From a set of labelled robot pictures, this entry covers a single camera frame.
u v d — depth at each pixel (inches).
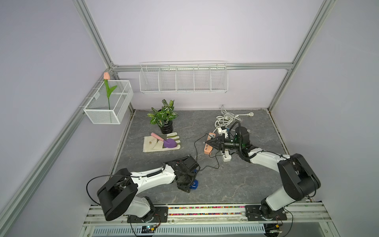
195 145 38.9
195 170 30.5
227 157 36.0
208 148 37.6
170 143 39.1
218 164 35.9
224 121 43.5
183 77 39.0
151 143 39.7
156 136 40.2
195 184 31.8
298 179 17.9
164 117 33.3
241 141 27.0
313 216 29.1
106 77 32.6
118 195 16.6
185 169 25.8
